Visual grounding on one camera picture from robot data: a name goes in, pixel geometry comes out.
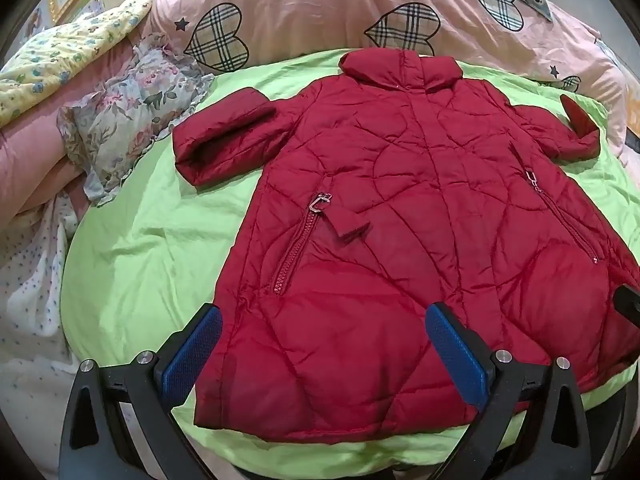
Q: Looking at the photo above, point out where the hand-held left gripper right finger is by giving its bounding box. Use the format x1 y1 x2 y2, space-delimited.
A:
425 302 594 480

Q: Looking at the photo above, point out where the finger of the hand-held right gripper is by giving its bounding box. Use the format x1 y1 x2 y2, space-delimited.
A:
615 283 640 324

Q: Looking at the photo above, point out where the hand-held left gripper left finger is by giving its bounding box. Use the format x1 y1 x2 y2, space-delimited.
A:
59 304 224 480

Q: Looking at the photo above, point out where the red quilted jacket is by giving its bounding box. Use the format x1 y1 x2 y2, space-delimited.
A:
172 49 640 445

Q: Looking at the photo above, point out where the light green bed sheet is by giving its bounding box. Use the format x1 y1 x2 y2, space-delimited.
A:
60 50 640 478

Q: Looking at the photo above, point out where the white dotted sheet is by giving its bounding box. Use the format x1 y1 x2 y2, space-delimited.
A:
0 195 126 480

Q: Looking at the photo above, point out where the floral ruffled pillow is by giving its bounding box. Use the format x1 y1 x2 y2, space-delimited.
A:
57 34 217 207

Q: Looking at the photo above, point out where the yellow floral quilt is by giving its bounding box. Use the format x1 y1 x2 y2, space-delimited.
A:
0 0 162 128

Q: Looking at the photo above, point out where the pink duvet with plaid hearts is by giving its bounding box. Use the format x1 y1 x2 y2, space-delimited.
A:
0 0 640 211

